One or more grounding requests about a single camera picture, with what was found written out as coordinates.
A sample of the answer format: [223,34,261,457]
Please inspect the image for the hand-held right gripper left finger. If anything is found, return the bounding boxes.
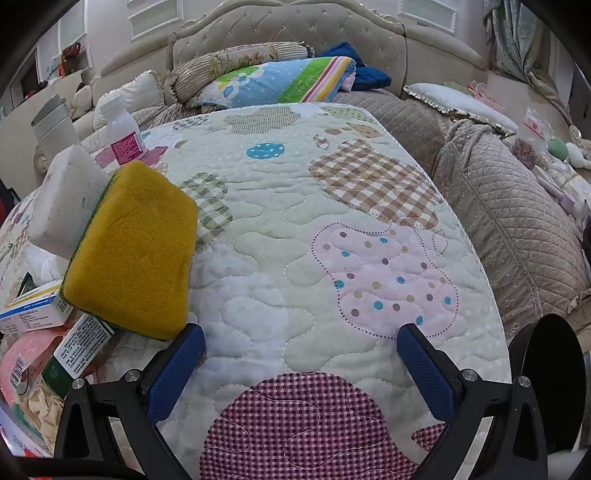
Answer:
[51,323,206,480]

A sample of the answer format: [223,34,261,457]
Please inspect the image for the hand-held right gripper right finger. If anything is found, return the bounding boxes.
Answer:
[397,323,550,480]

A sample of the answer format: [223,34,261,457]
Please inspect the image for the green and white box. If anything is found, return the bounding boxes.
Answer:
[41,313,118,398]

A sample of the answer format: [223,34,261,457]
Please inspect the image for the black trash bin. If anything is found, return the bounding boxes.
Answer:
[508,314,583,462]

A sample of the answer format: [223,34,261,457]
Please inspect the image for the yellow sponge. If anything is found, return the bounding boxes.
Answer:
[60,160,199,342]

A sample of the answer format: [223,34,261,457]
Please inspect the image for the pink packet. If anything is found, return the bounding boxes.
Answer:
[0,330,65,407]

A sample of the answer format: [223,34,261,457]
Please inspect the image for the white and blue box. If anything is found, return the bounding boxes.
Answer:
[0,279,75,335]

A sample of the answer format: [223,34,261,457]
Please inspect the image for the white tissue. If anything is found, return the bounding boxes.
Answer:
[25,249,70,287]

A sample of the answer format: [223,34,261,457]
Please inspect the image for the white sponge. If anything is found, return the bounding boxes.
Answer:
[28,144,114,259]

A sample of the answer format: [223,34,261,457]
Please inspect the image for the beige crumpled paper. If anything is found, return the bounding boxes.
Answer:
[23,383,65,455]

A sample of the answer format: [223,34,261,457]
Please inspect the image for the beige tufted sofa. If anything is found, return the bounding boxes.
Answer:
[0,0,591,352]

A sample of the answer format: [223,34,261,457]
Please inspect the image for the lilac plastic case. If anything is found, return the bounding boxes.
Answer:
[533,166,578,208]

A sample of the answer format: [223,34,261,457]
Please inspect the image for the white bottle with pink label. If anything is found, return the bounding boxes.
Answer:
[99,92,148,167]

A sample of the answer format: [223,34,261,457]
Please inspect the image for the clear snack bag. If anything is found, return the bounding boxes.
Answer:
[512,107,555,169]

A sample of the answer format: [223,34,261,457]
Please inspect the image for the green plush toy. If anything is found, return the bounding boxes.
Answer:
[547,137,571,161]

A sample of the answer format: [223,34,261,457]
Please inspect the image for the white plush toy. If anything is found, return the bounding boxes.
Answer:
[566,141,591,169]

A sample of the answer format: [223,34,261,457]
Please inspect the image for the white thermos bottle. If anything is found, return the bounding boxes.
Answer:
[31,95,84,160]

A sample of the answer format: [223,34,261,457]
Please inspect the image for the white frilled cushion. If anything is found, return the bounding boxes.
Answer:
[404,83,518,137]

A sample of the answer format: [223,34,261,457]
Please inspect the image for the beige plush toy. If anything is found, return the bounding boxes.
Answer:
[71,85,95,121]

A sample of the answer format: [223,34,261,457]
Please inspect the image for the pink plastic item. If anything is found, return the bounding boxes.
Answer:
[466,80,502,100]

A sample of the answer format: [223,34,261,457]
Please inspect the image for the blue cloth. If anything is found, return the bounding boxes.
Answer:
[323,42,392,90]

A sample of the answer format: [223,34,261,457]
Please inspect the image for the folded cartoon blanket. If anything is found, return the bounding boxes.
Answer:
[187,56,357,110]

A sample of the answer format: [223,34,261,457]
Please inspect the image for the striped floral bolster pillow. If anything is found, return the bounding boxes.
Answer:
[166,41,315,104]

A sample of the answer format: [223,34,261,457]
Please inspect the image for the red decoration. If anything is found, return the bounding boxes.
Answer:
[60,44,81,75]

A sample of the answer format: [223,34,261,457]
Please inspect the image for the pale green curtain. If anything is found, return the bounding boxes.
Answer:
[484,0,573,112]

